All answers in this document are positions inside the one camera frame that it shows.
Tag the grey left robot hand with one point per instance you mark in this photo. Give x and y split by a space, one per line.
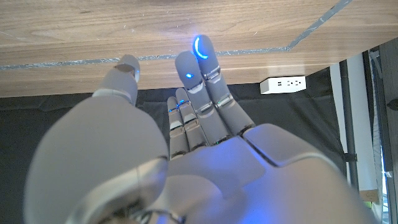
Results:
217 174

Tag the black backdrop stand pole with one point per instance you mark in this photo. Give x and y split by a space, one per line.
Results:
349 124

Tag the white power strip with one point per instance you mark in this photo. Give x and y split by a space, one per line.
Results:
283 84

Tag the black backdrop cloth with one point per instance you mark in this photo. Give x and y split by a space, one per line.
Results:
280 124

